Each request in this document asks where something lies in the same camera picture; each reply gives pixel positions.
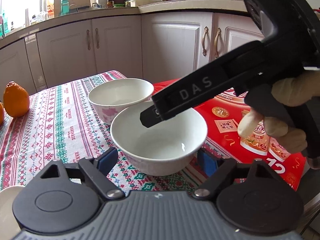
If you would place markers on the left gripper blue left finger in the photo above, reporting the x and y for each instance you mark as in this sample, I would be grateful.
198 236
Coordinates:
95 171

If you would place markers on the green teal bottle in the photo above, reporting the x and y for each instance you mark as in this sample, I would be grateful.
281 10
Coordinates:
64 7

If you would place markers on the white bowl front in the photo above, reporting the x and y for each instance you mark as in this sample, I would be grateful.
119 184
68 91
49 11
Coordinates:
163 149

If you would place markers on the white stained floral plate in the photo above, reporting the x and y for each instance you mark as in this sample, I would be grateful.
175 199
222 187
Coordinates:
9 226

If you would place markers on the white bowl pink flowers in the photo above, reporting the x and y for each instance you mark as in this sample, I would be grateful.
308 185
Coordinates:
110 98

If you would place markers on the bumpy orange without leaf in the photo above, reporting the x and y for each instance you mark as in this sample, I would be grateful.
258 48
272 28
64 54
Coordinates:
16 100

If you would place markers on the white kitchen cabinets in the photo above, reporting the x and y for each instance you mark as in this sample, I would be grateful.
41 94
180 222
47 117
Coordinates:
155 47

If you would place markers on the orange with leaf stem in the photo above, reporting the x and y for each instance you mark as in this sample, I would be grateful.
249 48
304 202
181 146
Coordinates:
2 114

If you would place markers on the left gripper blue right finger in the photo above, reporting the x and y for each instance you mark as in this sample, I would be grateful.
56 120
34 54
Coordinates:
220 172

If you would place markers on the right hand in beige glove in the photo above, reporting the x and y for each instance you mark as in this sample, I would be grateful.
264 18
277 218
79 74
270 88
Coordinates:
289 110

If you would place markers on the wooden cutting board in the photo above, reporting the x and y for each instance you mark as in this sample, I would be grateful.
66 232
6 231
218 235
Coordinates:
73 3

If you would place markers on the patterned red green tablecloth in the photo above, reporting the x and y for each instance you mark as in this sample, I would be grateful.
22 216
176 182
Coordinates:
62 124

